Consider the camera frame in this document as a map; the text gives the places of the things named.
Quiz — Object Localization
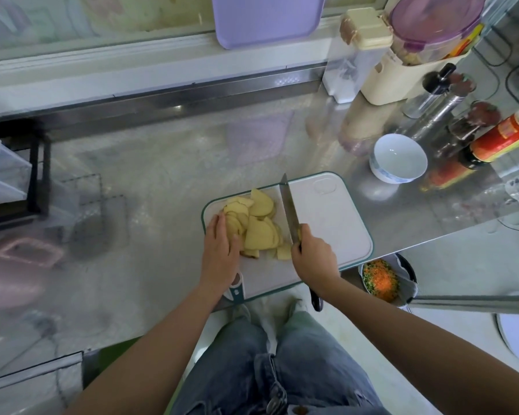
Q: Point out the person's right hand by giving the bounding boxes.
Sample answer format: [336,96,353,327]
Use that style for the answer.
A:
[291,224,343,295]

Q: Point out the person's left hand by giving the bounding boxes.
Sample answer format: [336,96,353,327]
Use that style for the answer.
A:
[199,212,245,295]

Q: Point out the pile of yellow potato slices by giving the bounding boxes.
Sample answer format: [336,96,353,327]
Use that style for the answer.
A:
[220,188,294,260]

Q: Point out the steel cleaver knife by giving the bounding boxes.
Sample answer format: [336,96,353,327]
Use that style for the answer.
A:
[280,173,324,312]

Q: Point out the white bowl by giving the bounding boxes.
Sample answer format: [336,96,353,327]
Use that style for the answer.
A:
[368,134,429,185]

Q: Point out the person's right forearm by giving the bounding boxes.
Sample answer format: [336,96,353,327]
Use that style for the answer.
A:
[315,276,519,415]

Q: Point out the person's left forearm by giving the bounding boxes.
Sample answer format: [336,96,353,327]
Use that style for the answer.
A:
[65,285,230,415]

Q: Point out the person's white left shoe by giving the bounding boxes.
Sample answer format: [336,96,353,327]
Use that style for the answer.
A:
[227,302,252,325]

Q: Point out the metal bowl with scraps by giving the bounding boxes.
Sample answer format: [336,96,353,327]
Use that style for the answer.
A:
[359,253,419,308]

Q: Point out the person's blue jeans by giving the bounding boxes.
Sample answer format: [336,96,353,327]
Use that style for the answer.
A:
[168,311,390,415]

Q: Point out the white cutting board green rim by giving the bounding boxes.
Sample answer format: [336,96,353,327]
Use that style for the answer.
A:
[201,172,375,303]

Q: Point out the green mat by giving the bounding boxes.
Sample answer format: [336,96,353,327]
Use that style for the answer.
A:
[82,337,140,390]

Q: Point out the cream plastic canister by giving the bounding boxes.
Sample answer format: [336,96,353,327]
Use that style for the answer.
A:
[360,47,464,106]

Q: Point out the clear container cream lid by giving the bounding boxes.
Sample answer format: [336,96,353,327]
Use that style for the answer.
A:
[322,7,394,104]

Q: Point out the black metal rack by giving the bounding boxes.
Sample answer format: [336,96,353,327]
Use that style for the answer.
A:
[0,120,51,230]

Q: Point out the steel shaker brown cap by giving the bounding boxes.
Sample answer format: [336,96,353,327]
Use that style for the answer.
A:
[407,73,479,142]

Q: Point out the glass bottle black cap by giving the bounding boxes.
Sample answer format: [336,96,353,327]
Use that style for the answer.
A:
[402,63,458,119]

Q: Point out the glass jar red lid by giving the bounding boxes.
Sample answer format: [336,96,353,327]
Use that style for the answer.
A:
[450,101,501,142]

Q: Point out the sauce bottle red label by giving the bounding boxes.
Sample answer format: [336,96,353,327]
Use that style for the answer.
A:
[460,108,519,169]

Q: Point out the clear plastic storage box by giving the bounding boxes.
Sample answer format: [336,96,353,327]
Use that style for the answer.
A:
[0,138,33,206]

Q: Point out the steel bin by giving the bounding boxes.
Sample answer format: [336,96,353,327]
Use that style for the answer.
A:
[0,352,85,415]

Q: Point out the purple plastic cutting board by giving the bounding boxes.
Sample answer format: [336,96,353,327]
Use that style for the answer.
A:
[211,0,327,50]

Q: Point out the purple lid food container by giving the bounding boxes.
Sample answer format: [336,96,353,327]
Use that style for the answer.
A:
[389,0,487,66]

